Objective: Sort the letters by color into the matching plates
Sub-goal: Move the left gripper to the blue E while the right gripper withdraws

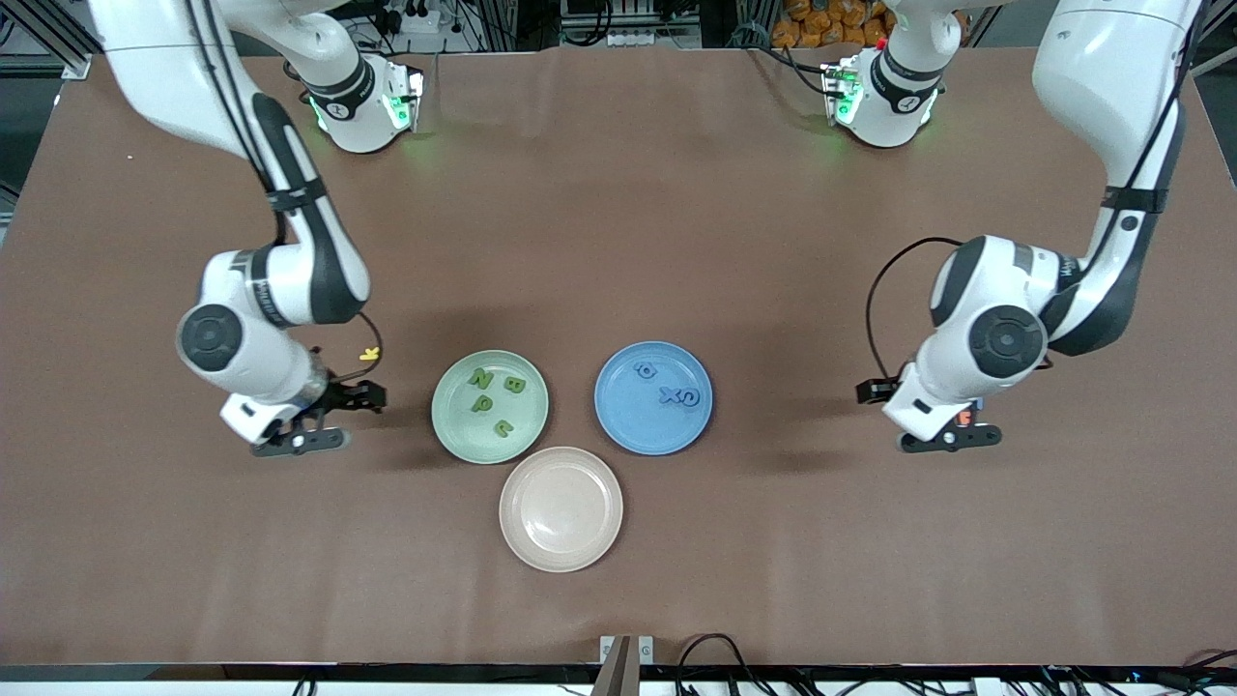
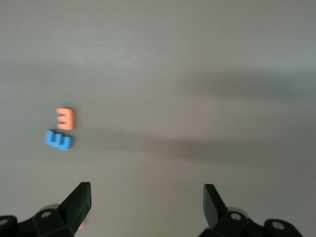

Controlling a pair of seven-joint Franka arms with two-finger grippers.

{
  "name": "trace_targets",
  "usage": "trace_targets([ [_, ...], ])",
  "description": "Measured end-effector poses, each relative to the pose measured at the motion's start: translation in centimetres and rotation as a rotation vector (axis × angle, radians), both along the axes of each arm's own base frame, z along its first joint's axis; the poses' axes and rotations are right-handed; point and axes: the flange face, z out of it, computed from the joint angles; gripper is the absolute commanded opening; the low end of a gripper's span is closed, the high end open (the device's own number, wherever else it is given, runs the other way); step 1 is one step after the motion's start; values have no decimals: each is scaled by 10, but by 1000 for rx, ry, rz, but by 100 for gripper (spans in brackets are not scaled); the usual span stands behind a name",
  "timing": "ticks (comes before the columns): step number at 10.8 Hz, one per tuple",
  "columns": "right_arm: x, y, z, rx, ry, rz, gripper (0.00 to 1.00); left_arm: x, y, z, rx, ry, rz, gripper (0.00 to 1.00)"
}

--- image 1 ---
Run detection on green plate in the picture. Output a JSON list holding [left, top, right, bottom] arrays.
[[431, 349, 550, 466]]

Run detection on blue plate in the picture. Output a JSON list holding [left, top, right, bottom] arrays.
[[593, 340, 714, 456]]

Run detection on pink plate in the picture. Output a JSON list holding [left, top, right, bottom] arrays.
[[499, 446, 624, 574]]

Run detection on base connector box green light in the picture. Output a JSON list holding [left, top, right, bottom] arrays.
[[385, 63, 426, 133], [820, 60, 863, 127]]

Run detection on brown table cover sheet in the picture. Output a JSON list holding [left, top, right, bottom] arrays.
[[0, 46, 1237, 668]]

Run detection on orange snack bag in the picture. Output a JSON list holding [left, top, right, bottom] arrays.
[[773, 0, 895, 49]]

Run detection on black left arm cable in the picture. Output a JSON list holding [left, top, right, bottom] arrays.
[[864, 237, 963, 383]]

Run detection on black table edge rail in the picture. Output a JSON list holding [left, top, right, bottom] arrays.
[[0, 662, 1237, 684]]

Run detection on black cable loop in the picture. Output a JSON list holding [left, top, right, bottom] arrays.
[[675, 632, 774, 696]]

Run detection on grey metal bracket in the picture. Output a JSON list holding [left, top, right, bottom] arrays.
[[599, 633, 655, 696]]

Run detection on black cable bundle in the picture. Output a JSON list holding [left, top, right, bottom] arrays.
[[1039, 650, 1237, 696]]

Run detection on aluminium frame profile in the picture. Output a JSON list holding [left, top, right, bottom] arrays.
[[0, 0, 98, 80]]

